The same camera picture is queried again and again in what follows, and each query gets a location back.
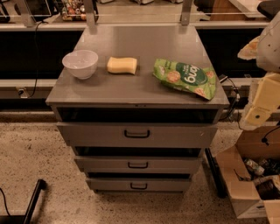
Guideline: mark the green chip bag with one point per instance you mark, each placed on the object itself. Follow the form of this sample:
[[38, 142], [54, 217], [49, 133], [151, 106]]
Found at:
[[186, 77]]

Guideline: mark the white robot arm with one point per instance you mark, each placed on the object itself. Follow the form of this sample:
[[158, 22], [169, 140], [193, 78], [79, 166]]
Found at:
[[267, 58]]

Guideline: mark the grey top drawer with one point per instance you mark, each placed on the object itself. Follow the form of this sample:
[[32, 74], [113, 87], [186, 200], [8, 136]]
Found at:
[[115, 134]]

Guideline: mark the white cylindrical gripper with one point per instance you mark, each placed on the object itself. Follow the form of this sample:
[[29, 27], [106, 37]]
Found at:
[[269, 48]]

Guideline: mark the snack basket on shelf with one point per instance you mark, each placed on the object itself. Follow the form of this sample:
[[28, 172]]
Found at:
[[73, 10]]

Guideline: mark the yellow sponge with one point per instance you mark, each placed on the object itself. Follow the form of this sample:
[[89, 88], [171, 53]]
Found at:
[[122, 65]]

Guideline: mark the black chair leg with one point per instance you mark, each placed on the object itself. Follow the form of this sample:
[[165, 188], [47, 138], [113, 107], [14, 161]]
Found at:
[[27, 217]]

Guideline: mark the grey drawer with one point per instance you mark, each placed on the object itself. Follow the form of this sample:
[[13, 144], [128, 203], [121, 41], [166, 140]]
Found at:
[[115, 134], [106, 164], [138, 184]]

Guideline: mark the black bar beside cabinet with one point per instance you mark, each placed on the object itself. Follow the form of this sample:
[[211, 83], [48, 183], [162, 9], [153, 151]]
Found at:
[[217, 178]]

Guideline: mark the white bowl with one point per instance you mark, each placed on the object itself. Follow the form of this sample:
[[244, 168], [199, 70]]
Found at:
[[81, 64]]

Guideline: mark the grey metal drawer cabinet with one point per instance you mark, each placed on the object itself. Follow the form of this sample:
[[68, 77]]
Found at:
[[136, 98]]

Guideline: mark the grey middle drawer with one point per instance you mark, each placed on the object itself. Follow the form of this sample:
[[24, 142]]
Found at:
[[106, 164]]

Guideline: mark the grey bottom drawer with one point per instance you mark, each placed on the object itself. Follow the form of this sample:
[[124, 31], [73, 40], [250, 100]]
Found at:
[[138, 184]]

